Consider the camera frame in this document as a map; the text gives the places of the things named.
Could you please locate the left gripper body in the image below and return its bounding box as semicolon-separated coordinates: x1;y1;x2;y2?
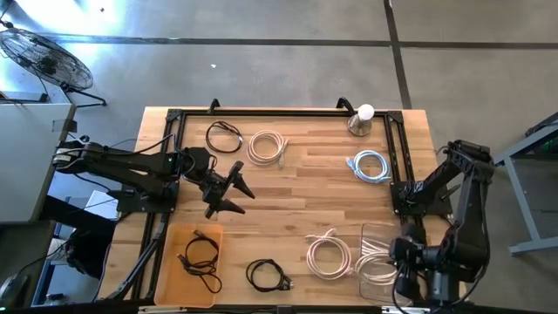
204;172;239;206

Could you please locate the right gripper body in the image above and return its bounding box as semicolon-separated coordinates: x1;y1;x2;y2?
389;243;437;274

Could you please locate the cream HDMI cable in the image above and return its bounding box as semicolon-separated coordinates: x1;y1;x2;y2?
246;129;289;169
304;228;354;281

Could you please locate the black hdmi cable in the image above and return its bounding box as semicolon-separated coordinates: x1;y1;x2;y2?
176;254;224;295
183;229;221;270
245;258;295;293
205;120;244;154

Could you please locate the clear plastic bin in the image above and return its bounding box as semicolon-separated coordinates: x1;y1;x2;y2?
357;222;414;307

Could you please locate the light blue cable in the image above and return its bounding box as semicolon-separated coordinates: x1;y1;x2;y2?
345;149;391;184

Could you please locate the orange plastic bin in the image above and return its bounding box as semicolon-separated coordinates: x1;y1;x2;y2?
153;222;225;310

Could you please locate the white paper sheet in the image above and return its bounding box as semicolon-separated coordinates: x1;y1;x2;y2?
84;189;119;222

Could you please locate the white bulb metal lamp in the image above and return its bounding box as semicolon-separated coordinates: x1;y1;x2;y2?
346;103;377;138

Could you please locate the grey metal stand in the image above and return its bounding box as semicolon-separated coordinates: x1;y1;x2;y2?
480;112;558;257

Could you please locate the dark floor equipment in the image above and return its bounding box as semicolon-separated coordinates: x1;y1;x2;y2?
41;195;117;280

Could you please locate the grey cabinet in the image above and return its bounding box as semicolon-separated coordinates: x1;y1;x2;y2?
0;102;78;224

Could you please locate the black floor fan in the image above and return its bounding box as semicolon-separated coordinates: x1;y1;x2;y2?
0;26;108;109

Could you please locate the silver metal bracket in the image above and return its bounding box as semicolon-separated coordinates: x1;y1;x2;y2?
139;304;188;314
381;306;431;314

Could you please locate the black aluminium table frame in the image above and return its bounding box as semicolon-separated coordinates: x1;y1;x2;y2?
104;107;470;306

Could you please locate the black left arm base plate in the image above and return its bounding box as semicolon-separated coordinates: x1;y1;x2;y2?
106;181;178;215

